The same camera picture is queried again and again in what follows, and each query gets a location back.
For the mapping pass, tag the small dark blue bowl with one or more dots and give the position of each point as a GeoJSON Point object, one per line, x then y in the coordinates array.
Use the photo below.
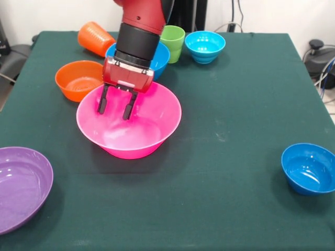
{"type": "Point", "coordinates": [308, 170]}

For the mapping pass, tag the orange plastic cup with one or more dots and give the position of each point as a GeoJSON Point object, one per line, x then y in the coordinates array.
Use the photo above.
{"type": "Point", "coordinates": [94, 39]}

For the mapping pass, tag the small cyan ribbed bowl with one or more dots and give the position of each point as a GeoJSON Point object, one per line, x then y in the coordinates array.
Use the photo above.
{"type": "Point", "coordinates": [204, 48]}

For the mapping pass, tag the green plastic cup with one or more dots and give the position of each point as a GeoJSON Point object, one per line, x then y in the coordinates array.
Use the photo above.
{"type": "Point", "coordinates": [174, 41]}

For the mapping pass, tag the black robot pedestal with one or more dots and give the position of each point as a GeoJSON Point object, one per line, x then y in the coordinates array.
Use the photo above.
{"type": "Point", "coordinates": [188, 13]}

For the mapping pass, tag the grey office chair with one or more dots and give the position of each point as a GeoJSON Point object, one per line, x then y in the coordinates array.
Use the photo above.
{"type": "Point", "coordinates": [15, 57]}

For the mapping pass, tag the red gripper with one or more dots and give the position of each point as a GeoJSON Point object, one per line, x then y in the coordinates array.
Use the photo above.
{"type": "Point", "coordinates": [125, 77]}

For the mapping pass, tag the large light blue bowl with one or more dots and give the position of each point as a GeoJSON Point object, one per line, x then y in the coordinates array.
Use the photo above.
{"type": "Point", "coordinates": [161, 57]}

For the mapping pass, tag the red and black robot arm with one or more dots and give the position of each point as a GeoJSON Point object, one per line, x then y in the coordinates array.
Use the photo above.
{"type": "Point", "coordinates": [141, 26]}

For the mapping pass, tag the large pink plastic bowl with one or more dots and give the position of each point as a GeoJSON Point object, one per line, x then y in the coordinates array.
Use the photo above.
{"type": "Point", "coordinates": [157, 117]}

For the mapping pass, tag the orange plastic bowl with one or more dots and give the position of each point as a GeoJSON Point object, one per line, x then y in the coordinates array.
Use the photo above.
{"type": "Point", "coordinates": [76, 78]}

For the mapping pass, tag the large purple plastic bowl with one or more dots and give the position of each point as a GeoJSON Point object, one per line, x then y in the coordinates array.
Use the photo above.
{"type": "Point", "coordinates": [21, 188]}

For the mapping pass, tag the dark green tablecloth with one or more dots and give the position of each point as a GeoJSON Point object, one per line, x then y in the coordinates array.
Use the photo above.
{"type": "Point", "coordinates": [222, 117]}

